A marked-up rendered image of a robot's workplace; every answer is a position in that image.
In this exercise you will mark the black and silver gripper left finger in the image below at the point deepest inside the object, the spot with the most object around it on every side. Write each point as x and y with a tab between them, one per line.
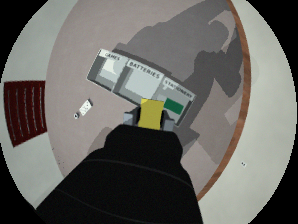
132	117

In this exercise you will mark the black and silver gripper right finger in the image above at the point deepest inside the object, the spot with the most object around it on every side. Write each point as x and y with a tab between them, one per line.
166	123

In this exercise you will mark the yellow block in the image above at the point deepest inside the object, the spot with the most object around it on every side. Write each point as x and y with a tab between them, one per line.
150	113

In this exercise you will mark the grey divided bin tray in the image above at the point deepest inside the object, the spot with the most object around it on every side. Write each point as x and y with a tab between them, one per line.
132	85

